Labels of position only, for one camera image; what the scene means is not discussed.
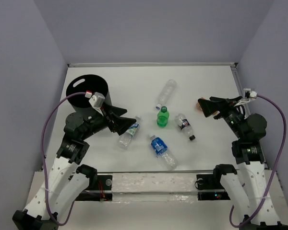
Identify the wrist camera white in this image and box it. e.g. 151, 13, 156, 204
235, 89, 257, 106
85, 91, 105, 115

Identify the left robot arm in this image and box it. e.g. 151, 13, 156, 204
12, 103, 136, 230

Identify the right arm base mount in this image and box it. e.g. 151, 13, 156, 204
194, 174, 230, 201

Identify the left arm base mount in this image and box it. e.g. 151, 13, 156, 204
76, 174, 113, 202

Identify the blue label plastic bottle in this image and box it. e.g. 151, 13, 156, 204
149, 134, 178, 171

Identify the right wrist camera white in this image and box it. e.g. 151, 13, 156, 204
235, 89, 257, 106

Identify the orange juice bottle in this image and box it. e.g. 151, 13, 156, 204
196, 97, 218, 117

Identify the clear empty plastic bottle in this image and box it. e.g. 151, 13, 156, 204
155, 79, 177, 110

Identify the green plastic bottle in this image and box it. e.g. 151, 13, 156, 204
156, 106, 169, 127

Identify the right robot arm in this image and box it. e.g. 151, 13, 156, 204
198, 91, 288, 230

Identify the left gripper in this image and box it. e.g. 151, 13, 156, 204
81, 101, 136, 139

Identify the purple cable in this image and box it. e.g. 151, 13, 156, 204
229, 94, 287, 228
42, 92, 87, 227

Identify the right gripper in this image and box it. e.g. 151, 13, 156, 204
198, 95, 245, 139

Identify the black cylindrical bin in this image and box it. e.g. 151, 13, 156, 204
66, 74, 112, 120

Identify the clear bottle white cap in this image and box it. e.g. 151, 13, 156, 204
118, 115, 142, 150

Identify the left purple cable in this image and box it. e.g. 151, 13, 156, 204
42, 92, 87, 227

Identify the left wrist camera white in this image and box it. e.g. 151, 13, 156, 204
85, 91, 105, 115

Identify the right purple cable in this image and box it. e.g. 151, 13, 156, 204
229, 94, 287, 228

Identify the small pepsi label bottle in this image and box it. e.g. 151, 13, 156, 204
175, 113, 195, 141

